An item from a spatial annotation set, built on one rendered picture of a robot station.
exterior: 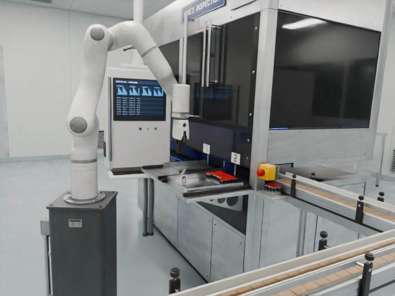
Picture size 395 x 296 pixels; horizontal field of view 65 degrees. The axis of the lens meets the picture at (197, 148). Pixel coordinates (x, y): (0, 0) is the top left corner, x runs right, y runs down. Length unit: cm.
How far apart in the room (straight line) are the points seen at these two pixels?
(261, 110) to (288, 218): 68
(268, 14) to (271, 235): 118
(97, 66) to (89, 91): 12
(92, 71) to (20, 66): 539
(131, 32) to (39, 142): 556
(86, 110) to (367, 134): 173
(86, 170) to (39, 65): 542
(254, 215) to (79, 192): 90
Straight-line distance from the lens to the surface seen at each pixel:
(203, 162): 223
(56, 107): 682
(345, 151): 216
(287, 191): 166
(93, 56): 145
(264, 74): 162
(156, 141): 242
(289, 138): 177
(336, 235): 231
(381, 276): 99
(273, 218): 183
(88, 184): 152
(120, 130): 235
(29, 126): 683
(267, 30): 165
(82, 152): 149
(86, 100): 145
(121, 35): 151
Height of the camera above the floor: 136
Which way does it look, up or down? 9 degrees down
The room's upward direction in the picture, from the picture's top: 2 degrees clockwise
